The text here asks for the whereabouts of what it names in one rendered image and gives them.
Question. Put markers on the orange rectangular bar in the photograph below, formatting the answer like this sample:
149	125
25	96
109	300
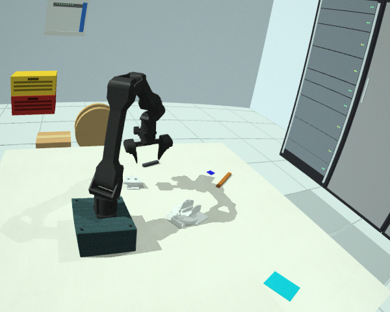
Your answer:
223	180

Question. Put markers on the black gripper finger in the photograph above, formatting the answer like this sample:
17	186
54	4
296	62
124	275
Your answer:
162	149
134	155

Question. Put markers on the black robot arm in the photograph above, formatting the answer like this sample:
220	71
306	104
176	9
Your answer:
121	93

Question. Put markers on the cyan rectangular plate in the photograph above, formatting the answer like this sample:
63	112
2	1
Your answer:
282	286

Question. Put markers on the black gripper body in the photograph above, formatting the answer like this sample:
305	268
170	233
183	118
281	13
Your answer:
147	137

